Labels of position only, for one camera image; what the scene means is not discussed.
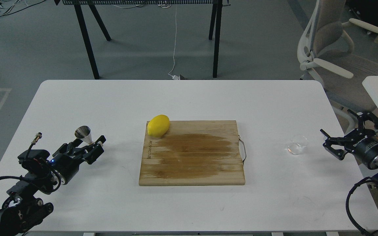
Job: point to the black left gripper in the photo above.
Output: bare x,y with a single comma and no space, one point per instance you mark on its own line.
68,157

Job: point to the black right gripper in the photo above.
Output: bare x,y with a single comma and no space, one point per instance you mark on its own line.
369,149

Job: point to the steel double jigger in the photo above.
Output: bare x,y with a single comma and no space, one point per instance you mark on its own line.
84,133

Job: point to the small clear glass cup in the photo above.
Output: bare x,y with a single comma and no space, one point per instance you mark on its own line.
297,144

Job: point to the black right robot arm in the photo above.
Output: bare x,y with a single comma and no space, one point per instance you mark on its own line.
336,147

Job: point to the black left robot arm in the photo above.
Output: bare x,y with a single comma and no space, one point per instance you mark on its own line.
22,210

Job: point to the yellow lemon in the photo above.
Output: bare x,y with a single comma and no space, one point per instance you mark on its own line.
158,126

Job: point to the white office chair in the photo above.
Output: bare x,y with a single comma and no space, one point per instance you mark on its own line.
325,53

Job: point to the wooden cutting board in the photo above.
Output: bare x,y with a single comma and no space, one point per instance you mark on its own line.
193,153

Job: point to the black metal frame table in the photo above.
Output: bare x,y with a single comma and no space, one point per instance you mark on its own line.
147,30

